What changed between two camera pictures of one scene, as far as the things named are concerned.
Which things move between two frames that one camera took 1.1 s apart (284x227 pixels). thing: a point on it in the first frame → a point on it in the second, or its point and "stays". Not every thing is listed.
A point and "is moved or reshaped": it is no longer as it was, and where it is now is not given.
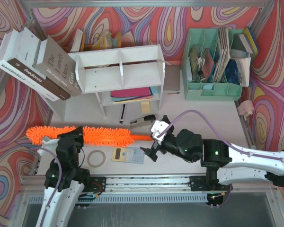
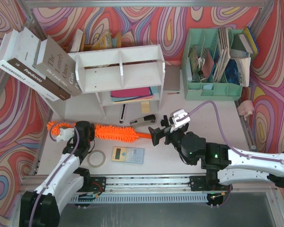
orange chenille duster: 93,135 is moved or reshaped
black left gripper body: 71,136 → 84,130
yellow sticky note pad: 145,106 stays
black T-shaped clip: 165,119 stays
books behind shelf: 106,41 stays
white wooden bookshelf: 121,76 stays
